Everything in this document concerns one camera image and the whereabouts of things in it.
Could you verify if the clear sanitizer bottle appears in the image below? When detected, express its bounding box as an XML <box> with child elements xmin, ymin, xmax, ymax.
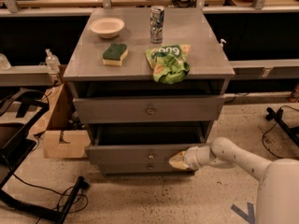
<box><xmin>45</xmin><ymin>49</ymin><xmax>61</xmax><ymax>73</ymax></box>

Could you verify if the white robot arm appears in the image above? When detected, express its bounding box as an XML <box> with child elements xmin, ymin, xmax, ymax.
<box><xmin>169</xmin><ymin>137</ymin><xmax>299</xmax><ymax>224</ymax></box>

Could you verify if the cardboard box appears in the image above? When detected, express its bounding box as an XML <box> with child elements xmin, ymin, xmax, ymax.
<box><xmin>27</xmin><ymin>64</ymin><xmax>92</xmax><ymax>160</ymax></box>

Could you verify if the white paper bowl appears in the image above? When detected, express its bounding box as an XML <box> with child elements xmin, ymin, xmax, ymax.
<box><xmin>90</xmin><ymin>18</ymin><xmax>124</xmax><ymax>39</ymax></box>

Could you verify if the black stand right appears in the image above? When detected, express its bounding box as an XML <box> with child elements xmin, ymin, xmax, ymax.
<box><xmin>265</xmin><ymin>107</ymin><xmax>299</xmax><ymax>147</ymax></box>

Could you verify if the black cable floor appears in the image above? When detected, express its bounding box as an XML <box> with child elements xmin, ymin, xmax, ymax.
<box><xmin>261</xmin><ymin>105</ymin><xmax>299</xmax><ymax>161</ymax></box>
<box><xmin>12</xmin><ymin>171</ymin><xmax>90</xmax><ymax>224</ymax></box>

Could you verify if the green yellow sponge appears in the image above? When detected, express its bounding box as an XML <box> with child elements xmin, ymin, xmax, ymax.
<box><xmin>102</xmin><ymin>43</ymin><xmax>128</xmax><ymax>66</ymax></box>

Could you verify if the small white pump bottle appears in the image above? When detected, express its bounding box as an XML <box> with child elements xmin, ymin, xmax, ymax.
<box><xmin>219</xmin><ymin>38</ymin><xmax>227</xmax><ymax>49</ymax></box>

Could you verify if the black cable right floor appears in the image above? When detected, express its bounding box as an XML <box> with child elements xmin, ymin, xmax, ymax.
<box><xmin>261</xmin><ymin>105</ymin><xmax>299</xmax><ymax>161</ymax></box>

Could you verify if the silver patterned drink can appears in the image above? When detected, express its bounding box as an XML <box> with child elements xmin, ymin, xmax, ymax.
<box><xmin>150</xmin><ymin>6</ymin><xmax>164</xmax><ymax>44</ymax></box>

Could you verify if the black metal stand left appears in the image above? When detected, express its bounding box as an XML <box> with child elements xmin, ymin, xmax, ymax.
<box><xmin>0</xmin><ymin>88</ymin><xmax>88</xmax><ymax>224</ymax></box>

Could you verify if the grey drawer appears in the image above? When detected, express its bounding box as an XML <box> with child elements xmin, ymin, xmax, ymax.
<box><xmin>73</xmin><ymin>95</ymin><xmax>224</xmax><ymax>124</ymax></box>
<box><xmin>86</xmin><ymin>122</ymin><xmax>208</xmax><ymax>165</ymax></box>

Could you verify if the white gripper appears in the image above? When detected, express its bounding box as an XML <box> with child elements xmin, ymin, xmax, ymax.
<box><xmin>169</xmin><ymin>146</ymin><xmax>216</xmax><ymax>170</ymax></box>

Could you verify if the grey top drawer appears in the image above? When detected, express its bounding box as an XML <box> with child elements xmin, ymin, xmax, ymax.
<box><xmin>73</xmin><ymin>95</ymin><xmax>224</xmax><ymax>124</ymax></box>

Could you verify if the grey wooden drawer cabinet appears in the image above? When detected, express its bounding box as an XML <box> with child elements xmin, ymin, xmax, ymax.
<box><xmin>64</xmin><ymin>7</ymin><xmax>235</xmax><ymax>175</ymax></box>

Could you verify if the green chip bag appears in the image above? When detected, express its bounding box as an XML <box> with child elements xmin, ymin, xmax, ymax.
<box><xmin>146</xmin><ymin>45</ymin><xmax>191</xmax><ymax>84</ymax></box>

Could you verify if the black cable left floor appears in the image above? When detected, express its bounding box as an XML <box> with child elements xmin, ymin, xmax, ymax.
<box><xmin>12</xmin><ymin>171</ymin><xmax>90</xmax><ymax>224</ymax></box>

